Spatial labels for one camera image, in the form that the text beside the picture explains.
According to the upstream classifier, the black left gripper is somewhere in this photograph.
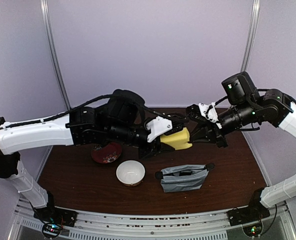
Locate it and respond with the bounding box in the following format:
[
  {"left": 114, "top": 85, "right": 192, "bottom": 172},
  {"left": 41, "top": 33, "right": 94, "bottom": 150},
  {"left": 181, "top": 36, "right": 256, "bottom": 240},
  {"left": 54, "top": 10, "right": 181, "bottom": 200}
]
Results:
[{"left": 106, "top": 116, "right": 176, "bottom": 161}]

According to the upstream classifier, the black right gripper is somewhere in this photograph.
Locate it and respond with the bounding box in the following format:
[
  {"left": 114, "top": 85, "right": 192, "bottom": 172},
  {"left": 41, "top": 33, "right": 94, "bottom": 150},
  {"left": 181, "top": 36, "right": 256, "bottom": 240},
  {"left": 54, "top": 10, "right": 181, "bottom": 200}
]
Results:
[{"left": 186, "top": 98, "right": 258, "bottom": 149}]

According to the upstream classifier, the yellow sponge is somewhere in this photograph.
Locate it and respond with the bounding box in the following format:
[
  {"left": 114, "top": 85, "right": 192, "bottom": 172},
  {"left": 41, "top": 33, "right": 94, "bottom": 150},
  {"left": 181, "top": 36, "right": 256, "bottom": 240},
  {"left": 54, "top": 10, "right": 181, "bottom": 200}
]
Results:
[{"left": 160, "top": 127, "right": 193, "bottom": 151}]

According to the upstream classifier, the grey zip pouch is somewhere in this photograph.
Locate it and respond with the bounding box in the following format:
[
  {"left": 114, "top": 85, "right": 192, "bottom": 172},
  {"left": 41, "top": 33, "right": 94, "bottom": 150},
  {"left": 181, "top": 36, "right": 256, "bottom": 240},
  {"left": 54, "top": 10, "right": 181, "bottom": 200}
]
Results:
[{"left": 154, "top": 163, "right": 215, "bottom": 193}]

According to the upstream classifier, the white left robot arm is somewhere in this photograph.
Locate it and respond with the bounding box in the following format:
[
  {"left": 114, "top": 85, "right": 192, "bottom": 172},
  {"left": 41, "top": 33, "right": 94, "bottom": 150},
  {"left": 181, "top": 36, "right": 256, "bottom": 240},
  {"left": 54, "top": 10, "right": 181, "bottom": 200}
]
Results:
[{"left": 0, "top": 89, "right": 176, "bottom": 222}]

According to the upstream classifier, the red floral plate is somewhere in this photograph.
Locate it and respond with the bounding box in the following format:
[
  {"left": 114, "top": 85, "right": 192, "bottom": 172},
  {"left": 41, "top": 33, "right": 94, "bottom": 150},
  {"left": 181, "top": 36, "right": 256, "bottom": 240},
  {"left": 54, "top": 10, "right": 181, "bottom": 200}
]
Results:
[{"left": 91, "top": 142, "right": 122, "bottom": 164}]

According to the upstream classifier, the white ceramic bowl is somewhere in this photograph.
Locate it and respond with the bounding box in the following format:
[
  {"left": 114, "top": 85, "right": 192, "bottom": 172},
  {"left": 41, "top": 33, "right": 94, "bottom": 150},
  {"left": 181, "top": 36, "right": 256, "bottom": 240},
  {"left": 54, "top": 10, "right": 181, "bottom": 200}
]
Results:
[{"left": 115, "top": 160, "right": 146, "bottom": 187}]

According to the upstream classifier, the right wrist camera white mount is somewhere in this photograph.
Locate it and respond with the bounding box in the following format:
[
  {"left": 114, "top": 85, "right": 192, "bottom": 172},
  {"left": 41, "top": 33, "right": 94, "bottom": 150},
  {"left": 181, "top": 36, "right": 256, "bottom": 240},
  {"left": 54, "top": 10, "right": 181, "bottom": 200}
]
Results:
[{"left": 185, "top": 102, "right": 220, "bottom": 124}]

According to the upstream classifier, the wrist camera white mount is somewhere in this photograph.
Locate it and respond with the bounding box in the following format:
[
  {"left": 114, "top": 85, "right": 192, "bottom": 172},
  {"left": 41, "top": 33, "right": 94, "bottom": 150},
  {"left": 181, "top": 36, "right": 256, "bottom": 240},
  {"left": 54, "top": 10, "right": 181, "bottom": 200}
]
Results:
[
  {"left": 185, "top": 102, "right": 220, "bottom": 124},
  {"left": 143, "top": 116, "right": 184, "bottom": 143}
]

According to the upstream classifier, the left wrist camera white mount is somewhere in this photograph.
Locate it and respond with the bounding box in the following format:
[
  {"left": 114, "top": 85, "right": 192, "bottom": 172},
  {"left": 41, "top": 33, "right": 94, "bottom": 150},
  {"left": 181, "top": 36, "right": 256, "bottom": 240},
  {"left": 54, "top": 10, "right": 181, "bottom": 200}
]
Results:
[{"left": 143, "top": 116, "right": 184, "bottom": 143}]

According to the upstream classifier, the right aluminium corner post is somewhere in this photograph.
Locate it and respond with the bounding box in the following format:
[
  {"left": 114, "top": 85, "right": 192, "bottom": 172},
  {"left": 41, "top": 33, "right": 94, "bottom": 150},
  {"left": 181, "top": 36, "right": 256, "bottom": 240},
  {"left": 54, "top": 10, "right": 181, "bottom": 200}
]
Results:
[{"left": 240, "top": 0, "right": 260, "bottom": 72}]

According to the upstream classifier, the aluminium corner post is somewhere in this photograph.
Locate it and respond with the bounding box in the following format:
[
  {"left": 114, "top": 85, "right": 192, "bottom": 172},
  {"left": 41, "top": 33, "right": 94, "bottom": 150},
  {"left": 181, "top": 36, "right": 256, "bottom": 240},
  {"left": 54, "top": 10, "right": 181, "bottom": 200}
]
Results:
[
  {"left": 40, "top": 0, "right": 71, "bottom": 110},
  {"left": 240, "top": 0, "right": 260, "bottom": 72}
]

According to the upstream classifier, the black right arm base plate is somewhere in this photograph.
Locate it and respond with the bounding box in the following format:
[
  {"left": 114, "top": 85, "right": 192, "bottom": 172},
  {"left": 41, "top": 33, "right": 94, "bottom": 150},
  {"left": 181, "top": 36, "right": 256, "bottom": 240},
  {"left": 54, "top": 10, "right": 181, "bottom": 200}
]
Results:
[{"left": 227, "top": 206, "right": 271, "bottom": 227}]

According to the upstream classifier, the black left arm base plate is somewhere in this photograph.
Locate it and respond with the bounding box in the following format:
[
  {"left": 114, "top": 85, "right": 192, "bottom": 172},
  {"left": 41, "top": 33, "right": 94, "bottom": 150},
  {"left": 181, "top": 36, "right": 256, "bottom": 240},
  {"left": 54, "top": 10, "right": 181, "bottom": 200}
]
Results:
[{"left": 32, "top": 207, "right": 78, "bottom": 227}]

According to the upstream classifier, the left aluminium corner post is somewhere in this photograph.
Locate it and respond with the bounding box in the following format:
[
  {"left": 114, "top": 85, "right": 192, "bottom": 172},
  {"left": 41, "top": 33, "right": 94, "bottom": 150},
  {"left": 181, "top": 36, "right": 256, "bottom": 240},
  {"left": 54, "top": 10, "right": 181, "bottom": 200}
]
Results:
[{"left": 40, "top": 0, "right": 71, "bottom": 110}]

